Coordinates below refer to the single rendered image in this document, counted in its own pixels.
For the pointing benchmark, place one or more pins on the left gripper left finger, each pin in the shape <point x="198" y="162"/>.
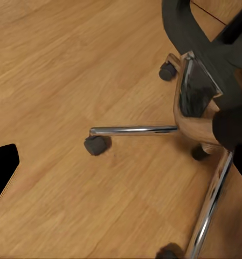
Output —
<point x="9" y="160"/>

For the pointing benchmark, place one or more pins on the swivel chair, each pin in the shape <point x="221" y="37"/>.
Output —
<point x="205" y="81"/>

